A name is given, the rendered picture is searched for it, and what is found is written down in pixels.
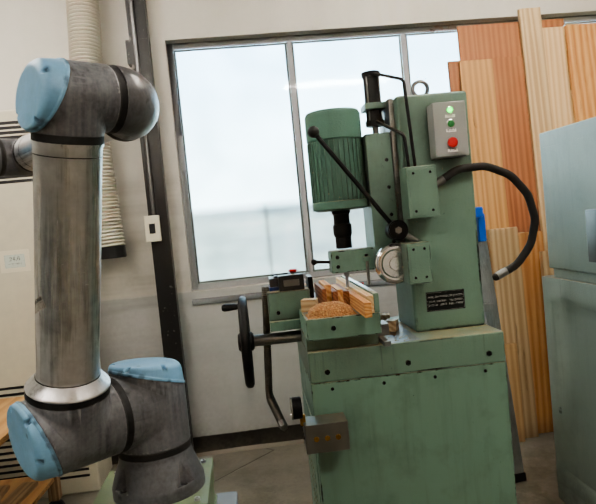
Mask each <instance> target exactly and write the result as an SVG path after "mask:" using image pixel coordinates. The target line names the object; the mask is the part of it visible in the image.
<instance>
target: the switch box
mask: <svg viewBox="0 0 596 504"><path fill-rule="evenodd" d="M449 106H451V107H452V108H453V112H452V113H447V111H446V108H447V107H449ZM448 114H455V117H450V118H445V115H448ZM450 119H452V120H454V122H455V125H454V127H452V128H449V127H448V126H447V121H448V120H450ZM427 120H428V132H429V144H430V156H431V160H435V159H446V158H457V157H463V156H467V155H469V146H468V134H467V121H466V109H465V101H464V100H462V101H450V102H438V103H432V104H430V105H429V106H427ZM455 128H456V132H446V129H455ZM451 137H455V138H456V139H457V140H458V145H457V146H456V147H453V148H452V147H450V146H449V145H448V139H449V138H451ZM455 148H458V151H456V152H448V149H455Z"/></svg>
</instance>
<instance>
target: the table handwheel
mask: <svg viewBox="0 0 596 504"><path fill-rule="evenodd" d="M238 320H239V332H240V333H239V334H238V347H239V351H241V353H242V362H243V371H244V378H245V384H246V386H247V387H248V388H253V387H254V385H255V378H254V366H253V355H252V351H253V350H254V349H255V347H256V346H265V345H273V344H282V343H291V342H300V341H302V338H301V331H300V330H296V331H287V332H278V333H269V334H260V335H253V333H252V332H250V325H249V315H248V307H247V300H246V298H245V297H244V296H241V297H239V298H238Z"/></svg>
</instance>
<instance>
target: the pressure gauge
mask: <svg viewBox="0 0 596 504"><path fill-rule="evenodd" d="M290 409H291V417H292V420H296V419H300V425H301V426H304V425H303V423H304V422H306V418H305V414H303V411H302V402H301V397H300V396H297V397H290Z"/></svg>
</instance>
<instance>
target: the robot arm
mask: <svg viewBox="0 0 596 504"><path fill-rule="evenodd" d="M15 108H16V114H17V115H18V116H17V120H18V123H19V125H20V126H21V127H22V128H23V129H24V130H26V131H28V132H30V133H29V134H27V135H24V136H22V137H20V138H18V139H0V176H33V220H34V288H35V356H36V373H35V374H33V375H32V376H31V377H30V378H29V379H28V380H27V381H26V383H25V385H24V400H23V401H17V402H15V403H14V404H12V405H10V406H9V408H8V411H7V427H8V434H9V438H10V442H11V445H12V448H13V451H14V453H15V456H16V458H17V460H18V462H19V464H20V466H21V468H22V469H23V471H24V472H25V473H26V474H27V475H28V476H29V477H30V478H31V479H33V480H35V481H43V480H47V479H50V478H54V477H57V476H58V477H61V476H62V475H64V474H67V473H69V472H72V471H75V470H77V469H80V468H83V467H85V466H88V465H91V464H93V463H96V462H99V461H101V460H104V459H107V458H109V457H112V456H115V455H117V454H118V457H119V461H118V465H117V469H116V473H115V477H114V481H113V485H112V493H113V500H114V502H115V503H116V504H173V503H176V502H179V501H182V500H184V499H186V498H188V497H190V496H192V495H193V494H195V493H196V492H198V491H199V490H200V489H201V488H202V487H203V485H204V483H205V473H204V468H203V466H202V464H201V462H200V460H199V458H198V456H197V455H196V453H195V451H194V449H193V447H192V443H191V434H190V426H189V417H188V408H187V399H186V390H185V380H184V377H183V372H182V367H181V364H180V363H179V362H178V361H177V360H175V359H172V358H163V357H148V358H135V359H128V360H122V361H118V362H115V363H112V364H110V365H109V367H108V373H109V376H108V375H107V374H106V373H105V372H104V371H103V370H101V369H100V307H101V233H102V158H103V147H104V144H105V143H107V142H110V141H112V140H117V141H120V142H130V141H134V140H136V139H138V138H141V137H143V136H145V135H146V134H147V133H149V132H150V130H151V129H152V128H153V127H154V125H155V123H156V122H157V119H158V116H159V101H158V97H157V94H156V92H155V90H154V88H153V87H152V85H151V84H150V83H149V81H148V80H147V79H146V78H145V77H143V76H142V75H141V74H139V73H138V72H136V71H134V70H132V69H130V68H126V67H123V66H119V65H108V64H101V63H92V62H84V61H75V60H66V59H65V58H36V59H34V60H32V61H31V62H29V63H28V64H27V65H26V67H25V68H24V70H23V72H22V74H21V76H20V78H19V82H18V85H17V90H16V99H15Z"/></svg>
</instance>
